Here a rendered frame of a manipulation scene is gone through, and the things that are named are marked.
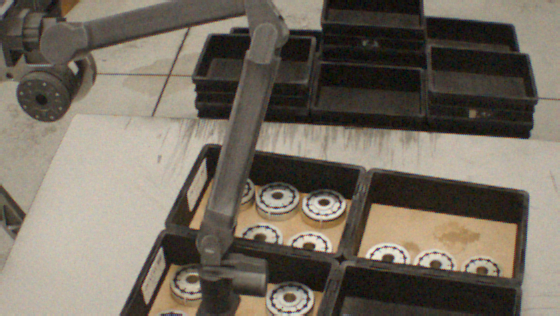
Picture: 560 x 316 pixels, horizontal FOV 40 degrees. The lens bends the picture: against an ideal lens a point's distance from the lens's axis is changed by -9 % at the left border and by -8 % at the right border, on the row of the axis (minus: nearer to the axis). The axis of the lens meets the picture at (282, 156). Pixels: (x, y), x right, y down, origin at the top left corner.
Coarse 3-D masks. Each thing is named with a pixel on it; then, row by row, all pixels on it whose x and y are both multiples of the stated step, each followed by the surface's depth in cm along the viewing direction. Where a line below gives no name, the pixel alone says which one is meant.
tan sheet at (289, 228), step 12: (300, 192) 204; (204, 204) 202; (300, 204) 201; (348, 204) 200; (240, 216) 198; (252, 216) 198; (300, 216) 198; (240, 228) 195; (288, 228) 195; (300, 228) 195; (312, 228) 195; (336, 228) 194; (288, 240) 192; (336, 240) 191
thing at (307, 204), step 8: (312, 192) 199; (320, 192) 200; (328, 192) 199; (336, 192) 199; (304, 200) 197; (312, 200) 197; (336, 200) 197; (344, 200) 197; (304, 208) 195; (312, 208) 195; (336, 208) 195; (344, 208) 195; (312, 216) 193; (328, 216) 193; (336, 216) 193
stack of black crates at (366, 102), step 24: (336, 72) 309; (360, 72) 308; (384, 72) 306; (408, 72) 305; (312, 96) 292; (336, 96) 309; (360, 96) 309; (384, 96) 308; (408, 96) 308; (312, 120) 291; (336, 120) 289; (360, 120) 288; (384, 120) 286; (408, 120) 284
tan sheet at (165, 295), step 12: (168, 276) 184; (168, 288) 181; (156, 300) 178; (168, 300) 179; (252, 300) 178; (264, 300) 178; (156, 312) 176; (192, 312) 176; (240, 312) 176; (252, 312) 176; (264, 312) 176
